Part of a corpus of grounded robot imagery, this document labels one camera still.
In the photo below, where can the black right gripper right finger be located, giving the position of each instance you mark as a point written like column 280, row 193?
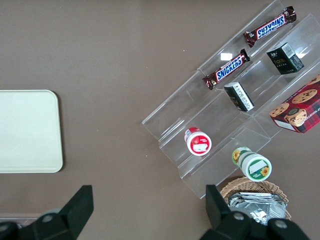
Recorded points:
column 225, row 225

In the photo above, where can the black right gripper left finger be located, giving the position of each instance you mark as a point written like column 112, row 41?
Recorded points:
column 72, row 215

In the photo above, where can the light wicker basket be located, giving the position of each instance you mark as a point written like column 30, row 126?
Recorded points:
column 250, row 186

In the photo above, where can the cream plastic serving tray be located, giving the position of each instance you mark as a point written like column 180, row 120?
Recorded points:
column 30, row 130

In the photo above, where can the silver foil packets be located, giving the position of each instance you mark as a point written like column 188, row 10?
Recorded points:
column 262, row 210

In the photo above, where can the green sunflower snack cup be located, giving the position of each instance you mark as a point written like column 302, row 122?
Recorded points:
column 257, row 167

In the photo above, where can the red lidded snack cup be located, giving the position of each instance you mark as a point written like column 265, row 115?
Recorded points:
column 198, row 145

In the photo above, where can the clear acrylic stepped display stand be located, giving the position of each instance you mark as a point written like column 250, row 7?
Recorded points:
column 190, row 105

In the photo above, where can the small black carton box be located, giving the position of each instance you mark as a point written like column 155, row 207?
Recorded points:
column 285, row 60
column 238, row 97

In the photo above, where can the red tartan cookie box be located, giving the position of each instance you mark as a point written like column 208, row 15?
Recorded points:
column 300, row 110

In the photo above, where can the Snickers chocolate bar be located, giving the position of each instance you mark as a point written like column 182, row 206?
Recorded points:
column 226, row 69
column 271, row 26

